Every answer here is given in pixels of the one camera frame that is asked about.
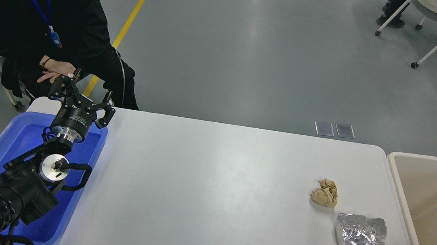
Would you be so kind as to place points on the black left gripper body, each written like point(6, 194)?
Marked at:
point(73, 121)

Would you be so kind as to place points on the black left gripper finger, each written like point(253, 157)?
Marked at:
point(63, 88)
point(108, 109)

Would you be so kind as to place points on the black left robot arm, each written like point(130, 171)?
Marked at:
point(30, 182)

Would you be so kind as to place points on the person's hand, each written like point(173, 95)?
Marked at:
point(53, 69)

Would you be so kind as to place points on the blue plastic bin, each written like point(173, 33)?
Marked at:
point(24, 133)

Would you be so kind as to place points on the seated person in black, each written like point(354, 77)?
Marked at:
point(72, 31)

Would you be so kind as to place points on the crumpled brown paper ball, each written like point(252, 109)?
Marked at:
point(326, 194)

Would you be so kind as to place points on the right floor socket plate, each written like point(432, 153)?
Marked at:
point(345, 131)

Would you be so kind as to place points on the floor socket plate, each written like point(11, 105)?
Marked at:
point(324, 128)
point(345, 131)

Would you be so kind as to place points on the left floor socket plate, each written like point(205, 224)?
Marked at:
point(324, 128)

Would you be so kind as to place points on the person's feet by chair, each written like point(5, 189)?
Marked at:
point(390, 8)

